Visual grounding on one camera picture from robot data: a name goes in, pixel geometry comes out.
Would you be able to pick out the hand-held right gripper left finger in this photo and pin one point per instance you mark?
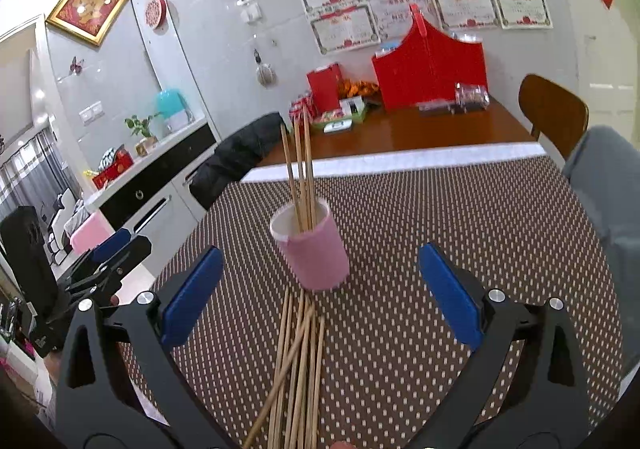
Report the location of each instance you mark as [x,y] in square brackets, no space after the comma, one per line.
[192,294]

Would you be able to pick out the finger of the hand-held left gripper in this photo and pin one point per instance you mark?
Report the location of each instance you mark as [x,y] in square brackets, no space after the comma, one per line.
[111,244]
[132,254]

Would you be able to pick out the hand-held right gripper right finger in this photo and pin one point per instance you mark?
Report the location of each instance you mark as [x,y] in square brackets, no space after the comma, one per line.
[450,294]

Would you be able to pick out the pile of wooden chopsticks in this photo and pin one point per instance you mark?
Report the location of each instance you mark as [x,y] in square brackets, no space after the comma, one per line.
[300,354]

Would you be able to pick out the pink cup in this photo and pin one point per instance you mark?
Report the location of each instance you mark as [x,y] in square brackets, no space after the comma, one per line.
[317,259]

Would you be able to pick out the long bamboo chopstick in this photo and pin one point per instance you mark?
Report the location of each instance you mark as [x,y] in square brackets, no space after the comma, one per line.
[309,164]
[299,164]
[290,174]

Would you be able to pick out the pink stool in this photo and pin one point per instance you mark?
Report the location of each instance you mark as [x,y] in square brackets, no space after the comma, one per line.
[90,234]

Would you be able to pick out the black and white sideboard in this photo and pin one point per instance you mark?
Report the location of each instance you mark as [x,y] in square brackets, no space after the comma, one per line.
[150,189]

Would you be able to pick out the red tissue box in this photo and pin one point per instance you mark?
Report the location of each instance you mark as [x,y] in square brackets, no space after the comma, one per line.
[112,169]

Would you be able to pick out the black chair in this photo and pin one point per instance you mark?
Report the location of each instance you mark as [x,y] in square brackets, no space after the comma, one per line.
[27,269]

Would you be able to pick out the brown dotted placemat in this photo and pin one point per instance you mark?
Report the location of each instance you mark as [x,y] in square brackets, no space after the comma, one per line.
[425,209]

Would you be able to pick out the grey curtain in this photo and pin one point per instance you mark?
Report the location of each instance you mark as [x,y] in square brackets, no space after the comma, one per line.
[35,169]

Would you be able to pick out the potted plant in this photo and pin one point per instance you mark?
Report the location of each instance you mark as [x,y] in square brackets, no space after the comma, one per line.
[142,134]

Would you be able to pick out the black jacket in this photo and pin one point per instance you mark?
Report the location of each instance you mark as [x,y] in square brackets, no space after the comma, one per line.
[235,154]

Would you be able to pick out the teal water dispenser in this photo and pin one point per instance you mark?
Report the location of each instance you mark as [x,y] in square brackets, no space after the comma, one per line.
[172,109]

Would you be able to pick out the dark flat packet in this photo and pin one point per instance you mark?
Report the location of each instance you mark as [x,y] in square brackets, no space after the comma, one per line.
[437,108]

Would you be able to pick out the grey cloth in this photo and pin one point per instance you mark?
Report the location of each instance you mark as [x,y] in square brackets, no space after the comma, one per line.
[605,189]

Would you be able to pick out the clear plastic container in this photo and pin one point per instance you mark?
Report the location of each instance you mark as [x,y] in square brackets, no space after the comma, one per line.
[471,98]

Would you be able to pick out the small white box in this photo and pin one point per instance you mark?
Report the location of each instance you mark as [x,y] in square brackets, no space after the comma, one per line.
[337,126]

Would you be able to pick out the green tray with packets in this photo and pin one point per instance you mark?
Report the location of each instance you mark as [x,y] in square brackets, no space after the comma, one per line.
[345,115]

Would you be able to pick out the wooden chair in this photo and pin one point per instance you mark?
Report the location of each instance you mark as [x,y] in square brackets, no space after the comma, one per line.
[550,109]

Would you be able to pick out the pack of red cans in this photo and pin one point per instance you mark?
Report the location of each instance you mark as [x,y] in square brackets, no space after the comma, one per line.
[301,106]

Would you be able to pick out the pile of oranges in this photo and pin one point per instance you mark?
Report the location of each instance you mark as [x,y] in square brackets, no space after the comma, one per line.
[357,89]

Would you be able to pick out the hanging brush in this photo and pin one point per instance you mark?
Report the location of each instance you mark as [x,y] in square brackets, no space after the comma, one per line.
[265,71]

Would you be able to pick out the red round hanging ornament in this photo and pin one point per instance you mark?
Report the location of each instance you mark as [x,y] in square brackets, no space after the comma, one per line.
[155,11]

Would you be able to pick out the red and gold framed picture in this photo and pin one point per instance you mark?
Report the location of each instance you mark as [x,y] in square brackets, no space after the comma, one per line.
[87,6]

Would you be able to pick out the tall red box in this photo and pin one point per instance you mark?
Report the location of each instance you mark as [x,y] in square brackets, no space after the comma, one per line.
[325,86]

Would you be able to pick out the double wall switch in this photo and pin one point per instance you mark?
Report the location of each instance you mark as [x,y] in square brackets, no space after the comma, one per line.
[91,111]

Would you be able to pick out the butterfly wall decoration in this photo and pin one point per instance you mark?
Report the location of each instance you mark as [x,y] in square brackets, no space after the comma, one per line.
[76,66]

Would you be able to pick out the white wall switch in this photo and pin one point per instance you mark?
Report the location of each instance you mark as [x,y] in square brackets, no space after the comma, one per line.
[250,14]

